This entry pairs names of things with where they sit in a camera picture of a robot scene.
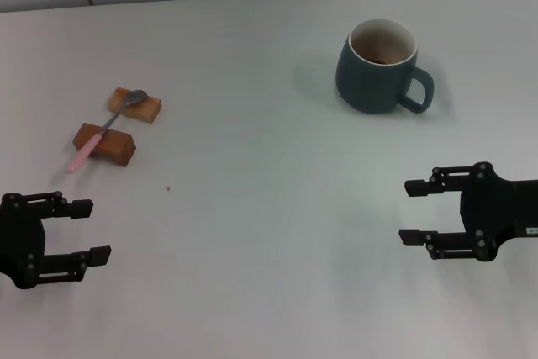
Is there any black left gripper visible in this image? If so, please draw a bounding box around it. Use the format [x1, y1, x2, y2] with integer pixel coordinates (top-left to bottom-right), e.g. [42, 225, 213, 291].
[0, 191, 113, 291]

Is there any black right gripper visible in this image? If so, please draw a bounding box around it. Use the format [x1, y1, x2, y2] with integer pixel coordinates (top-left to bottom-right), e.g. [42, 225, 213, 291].
[398, 161, 538, 262]

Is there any pink handled metal spoon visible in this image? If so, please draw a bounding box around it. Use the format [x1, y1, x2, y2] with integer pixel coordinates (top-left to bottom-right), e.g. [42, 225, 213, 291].
[65, 89, 149, 174]

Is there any dark grey ceramic cup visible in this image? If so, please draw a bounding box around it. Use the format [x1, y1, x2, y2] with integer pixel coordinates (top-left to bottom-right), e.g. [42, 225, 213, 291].
[335, 18, 435, 115]

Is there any dark brown wooden block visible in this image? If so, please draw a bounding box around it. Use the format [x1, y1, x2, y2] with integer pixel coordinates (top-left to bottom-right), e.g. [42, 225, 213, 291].
[72, 122, 137, 167]

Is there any light wooden block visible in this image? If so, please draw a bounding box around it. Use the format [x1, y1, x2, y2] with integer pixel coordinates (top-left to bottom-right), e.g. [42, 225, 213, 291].
[107, 87, 162, 124]

